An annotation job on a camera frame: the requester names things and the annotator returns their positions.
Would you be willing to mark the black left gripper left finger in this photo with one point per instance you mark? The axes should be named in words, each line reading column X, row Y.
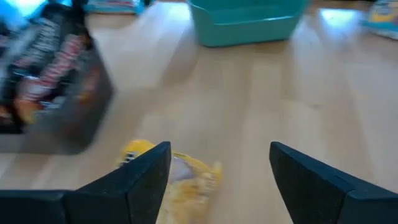
column 130, row 193

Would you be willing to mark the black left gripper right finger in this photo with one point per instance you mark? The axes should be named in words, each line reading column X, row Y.
column 311, row 186

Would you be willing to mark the yellow creamy chicken ramen packet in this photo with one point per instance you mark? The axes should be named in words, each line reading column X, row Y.
column 192, row 186

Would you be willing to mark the dark translucent plastic bin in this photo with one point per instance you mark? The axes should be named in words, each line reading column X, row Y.
column 77, row 124

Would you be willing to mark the black fire noodle packet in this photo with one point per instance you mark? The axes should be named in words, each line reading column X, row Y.
column 40, row 40
column 59, row 71

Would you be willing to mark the teal plastic bin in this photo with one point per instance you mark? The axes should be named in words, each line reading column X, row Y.
column 245, row 28

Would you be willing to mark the blue less sodium ramen packet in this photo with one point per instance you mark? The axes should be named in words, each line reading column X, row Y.
column 115, row 6
column 382, row 18

